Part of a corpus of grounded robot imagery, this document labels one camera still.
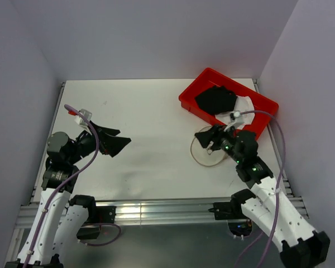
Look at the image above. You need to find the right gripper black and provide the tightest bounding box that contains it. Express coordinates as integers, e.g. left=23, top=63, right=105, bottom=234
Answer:
left=194, top=123, right=243, bottom=163

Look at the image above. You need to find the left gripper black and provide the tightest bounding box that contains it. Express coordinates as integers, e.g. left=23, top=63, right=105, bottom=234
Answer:
left=68, top=120, right=130, bottom=164

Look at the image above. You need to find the black bra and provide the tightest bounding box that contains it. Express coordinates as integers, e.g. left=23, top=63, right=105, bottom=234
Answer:
left=194, top=85, right=237, bottom=116

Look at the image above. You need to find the white bra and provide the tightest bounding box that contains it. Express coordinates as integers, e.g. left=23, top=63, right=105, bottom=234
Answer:
left=215, top=96, right=255, bottom=130

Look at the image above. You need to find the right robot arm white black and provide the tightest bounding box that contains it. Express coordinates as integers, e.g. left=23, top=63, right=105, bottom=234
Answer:
left=195, top=125, right=330, bottom=267

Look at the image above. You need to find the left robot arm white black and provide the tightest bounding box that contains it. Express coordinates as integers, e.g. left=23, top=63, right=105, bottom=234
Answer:
left=5, top=122, right=131, bottom=267

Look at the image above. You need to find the red plastic tray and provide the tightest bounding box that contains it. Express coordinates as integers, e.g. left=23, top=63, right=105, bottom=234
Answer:
left=179, top=68, right=279, bottom=125

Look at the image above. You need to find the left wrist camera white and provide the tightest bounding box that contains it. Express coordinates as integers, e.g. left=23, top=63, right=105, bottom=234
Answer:
left=68, top=109, right=92, bottom=127

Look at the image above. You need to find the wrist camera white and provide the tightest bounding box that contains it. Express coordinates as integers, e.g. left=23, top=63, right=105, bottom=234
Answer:
left=224, top=111, right=248, bottom=131
left=68, top=109, right=92, bottom=127

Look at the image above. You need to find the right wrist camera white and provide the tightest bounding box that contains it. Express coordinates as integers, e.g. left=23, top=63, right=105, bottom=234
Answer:
left=224, top=111, right=248, bottom=131

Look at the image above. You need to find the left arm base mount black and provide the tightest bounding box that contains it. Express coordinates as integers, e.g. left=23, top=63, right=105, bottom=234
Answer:
left=76, top=205, right=116, bottom=240

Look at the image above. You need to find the aluminium frame rail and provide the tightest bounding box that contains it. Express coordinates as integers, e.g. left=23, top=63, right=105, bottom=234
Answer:
left=16, top=197, right=309, bottom=228

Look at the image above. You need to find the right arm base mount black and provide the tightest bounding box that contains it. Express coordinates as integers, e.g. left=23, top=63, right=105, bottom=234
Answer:
left=208, top=202, right=252, bottom=238

